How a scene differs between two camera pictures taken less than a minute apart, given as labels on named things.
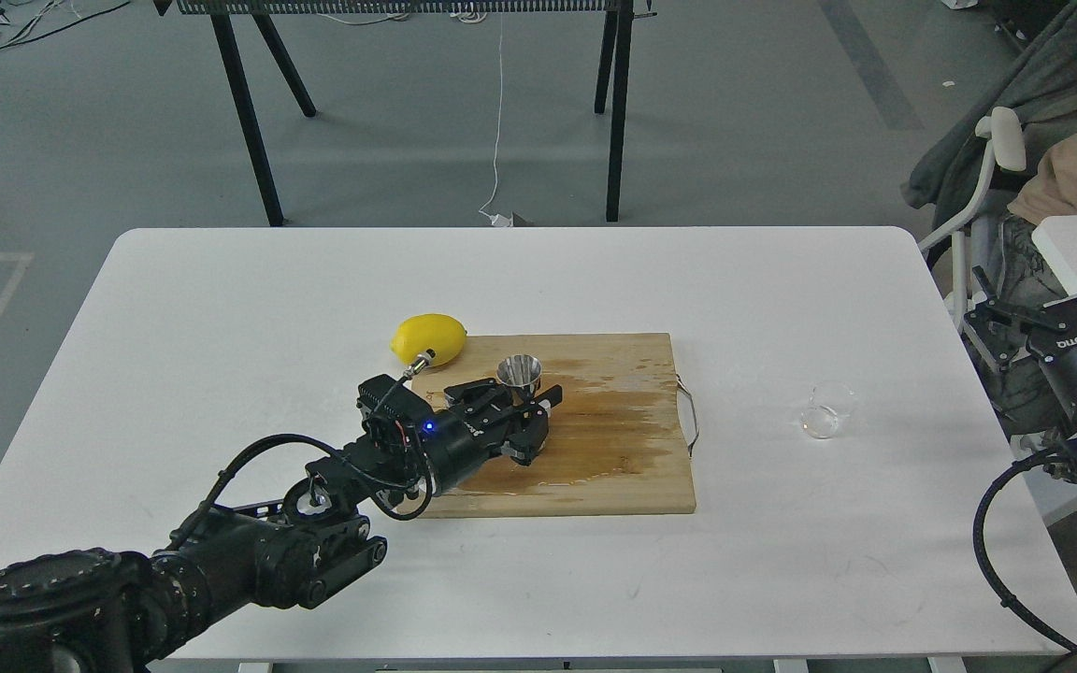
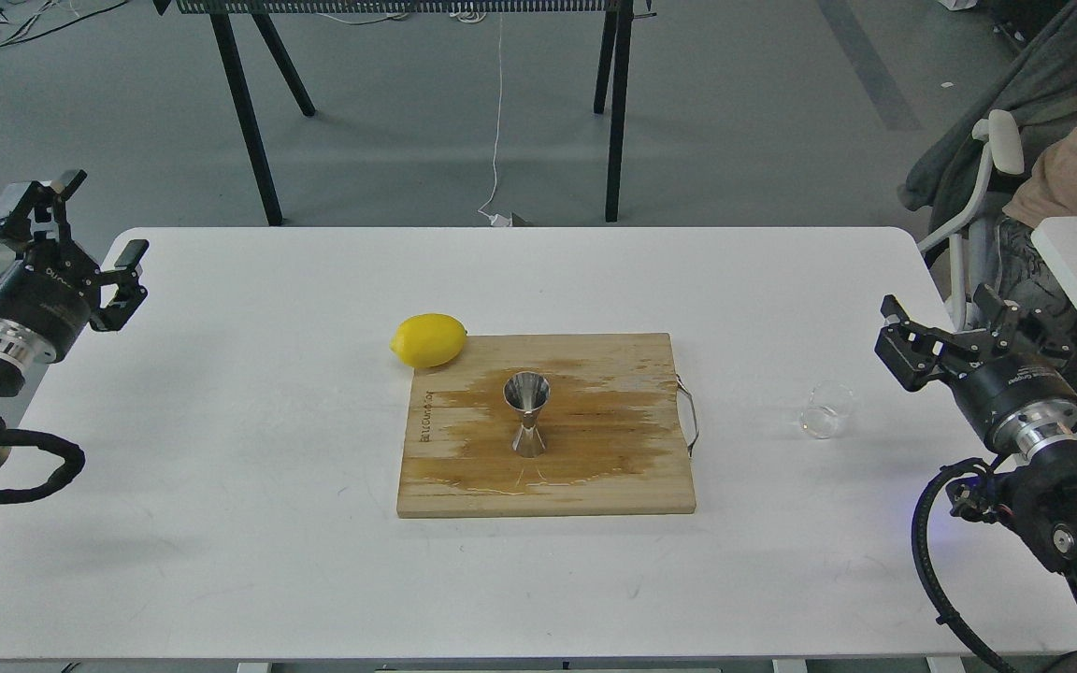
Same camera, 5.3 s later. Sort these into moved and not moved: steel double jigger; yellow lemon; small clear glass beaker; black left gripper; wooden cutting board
Moved: black left gripper; steel double jigger
Not moved: small clear glass beaker; wooden cutting board; yellow lemon
